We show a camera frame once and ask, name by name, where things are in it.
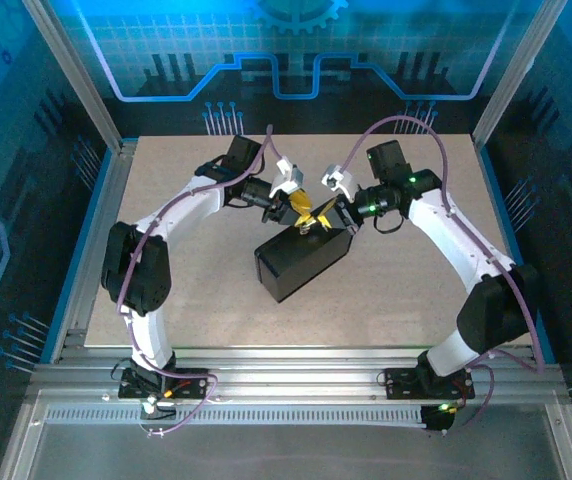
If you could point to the black electronics box green light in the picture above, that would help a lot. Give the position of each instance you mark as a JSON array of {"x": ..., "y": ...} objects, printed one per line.
[{"x": 438, "y": 419}]

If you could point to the aluminium side rail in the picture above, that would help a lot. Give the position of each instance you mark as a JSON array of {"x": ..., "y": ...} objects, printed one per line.
[{"x": 91, "y": 260}]

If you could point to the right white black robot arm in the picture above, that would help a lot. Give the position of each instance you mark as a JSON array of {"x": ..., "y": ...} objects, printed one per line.
[{"x": 441, "y": 235}]

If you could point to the aluminium cross rail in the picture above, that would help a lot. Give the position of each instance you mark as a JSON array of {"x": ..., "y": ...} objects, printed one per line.
[{"x": 291, "y": 375}]

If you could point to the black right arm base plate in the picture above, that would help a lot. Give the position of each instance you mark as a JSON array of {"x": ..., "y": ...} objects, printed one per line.
[{"x": 401, "y": 382}]

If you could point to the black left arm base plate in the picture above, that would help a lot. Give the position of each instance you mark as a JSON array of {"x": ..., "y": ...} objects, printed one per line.
[{"x": 191, "y": 382}]

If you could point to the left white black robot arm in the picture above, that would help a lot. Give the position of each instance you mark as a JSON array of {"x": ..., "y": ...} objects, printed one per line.
[{"x": 151, "y": 285}]

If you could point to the small metal padlock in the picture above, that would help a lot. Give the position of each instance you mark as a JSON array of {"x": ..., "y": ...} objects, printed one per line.
[{"x": 306, "y": 229}]

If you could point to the aluminium corner post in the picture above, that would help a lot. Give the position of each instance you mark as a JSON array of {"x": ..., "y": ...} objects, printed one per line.
[
  {"x": 511, "y": 75},
  {"x": 76, "y": 75}
]

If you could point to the black box with painting lid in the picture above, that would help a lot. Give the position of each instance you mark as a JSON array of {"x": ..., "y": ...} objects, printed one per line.
[{"x": 301, "y": 265}]

